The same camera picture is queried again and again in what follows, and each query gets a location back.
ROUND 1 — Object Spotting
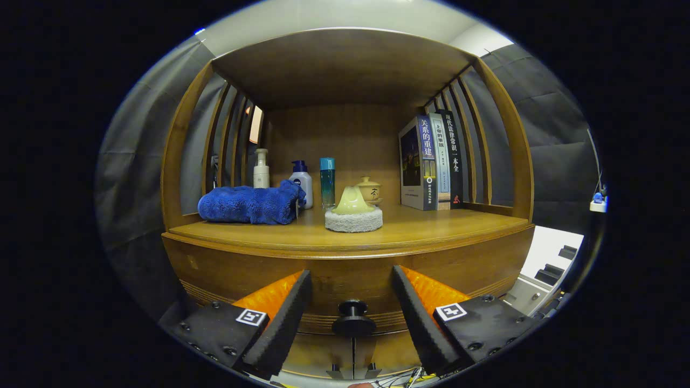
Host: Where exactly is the white spine book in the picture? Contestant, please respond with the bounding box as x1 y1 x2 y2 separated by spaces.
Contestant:
429 112 451 211

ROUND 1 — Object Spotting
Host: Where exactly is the teal bottle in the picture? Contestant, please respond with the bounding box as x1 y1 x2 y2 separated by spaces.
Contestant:
319 157 336 210

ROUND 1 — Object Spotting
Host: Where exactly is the wooden countertop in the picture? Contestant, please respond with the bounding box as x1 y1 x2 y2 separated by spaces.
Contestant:
168 204 532 254

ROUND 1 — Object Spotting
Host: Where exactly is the thin cable bundle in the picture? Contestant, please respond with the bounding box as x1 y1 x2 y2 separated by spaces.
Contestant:
375 368 432 388

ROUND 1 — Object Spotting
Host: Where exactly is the white pump bottle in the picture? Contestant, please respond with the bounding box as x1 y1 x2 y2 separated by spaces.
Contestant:
253 149 270 189

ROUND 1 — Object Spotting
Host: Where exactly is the black drawer knob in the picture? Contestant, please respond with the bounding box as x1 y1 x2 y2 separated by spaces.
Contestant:
332 300 377 338

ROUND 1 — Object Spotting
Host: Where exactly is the white side cabinet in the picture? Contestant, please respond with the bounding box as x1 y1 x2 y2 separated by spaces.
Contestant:
504 225 584 318

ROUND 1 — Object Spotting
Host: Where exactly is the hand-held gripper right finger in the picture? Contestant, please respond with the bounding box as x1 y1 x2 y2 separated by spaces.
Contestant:
391 265 540 376

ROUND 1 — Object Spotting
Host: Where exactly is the blue towel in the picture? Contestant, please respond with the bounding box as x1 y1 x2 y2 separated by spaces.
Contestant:
197 179 307 225

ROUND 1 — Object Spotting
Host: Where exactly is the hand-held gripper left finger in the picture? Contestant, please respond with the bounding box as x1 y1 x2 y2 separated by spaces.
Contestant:
159 269 313 378

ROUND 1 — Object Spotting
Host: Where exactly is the wooden cabinet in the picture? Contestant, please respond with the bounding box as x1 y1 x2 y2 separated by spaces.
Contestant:
160 28 535 380

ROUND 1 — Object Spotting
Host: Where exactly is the beige lidded teacup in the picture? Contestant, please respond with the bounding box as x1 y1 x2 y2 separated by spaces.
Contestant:
356 176 383 206

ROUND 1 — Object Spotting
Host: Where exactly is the wooden drawer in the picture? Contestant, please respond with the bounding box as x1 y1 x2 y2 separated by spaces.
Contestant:
162 224 535 336

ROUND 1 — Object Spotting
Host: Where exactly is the green scrub brush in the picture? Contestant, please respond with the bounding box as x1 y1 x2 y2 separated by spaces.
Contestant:
325 186 384 233

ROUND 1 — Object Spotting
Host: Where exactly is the white lotion bottle blue cap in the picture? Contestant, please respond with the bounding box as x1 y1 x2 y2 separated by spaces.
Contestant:
289 160 314 210

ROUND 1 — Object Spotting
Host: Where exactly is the white power strip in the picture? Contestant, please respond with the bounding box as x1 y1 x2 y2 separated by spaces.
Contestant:
589 186 609 213

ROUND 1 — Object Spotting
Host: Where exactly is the black spine book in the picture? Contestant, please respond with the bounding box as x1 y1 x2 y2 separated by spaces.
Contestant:
437 109 464 210

